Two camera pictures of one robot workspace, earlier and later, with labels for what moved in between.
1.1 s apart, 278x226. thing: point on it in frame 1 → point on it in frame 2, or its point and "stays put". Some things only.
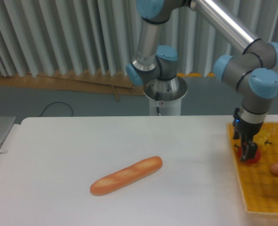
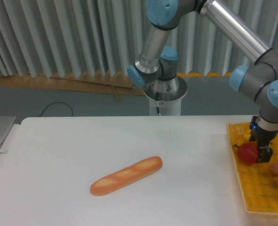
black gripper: (249, 149) → (263, 137)
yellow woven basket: (262, 191) stays put
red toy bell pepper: (251, 160) stays put
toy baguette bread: (142, 170) stays put
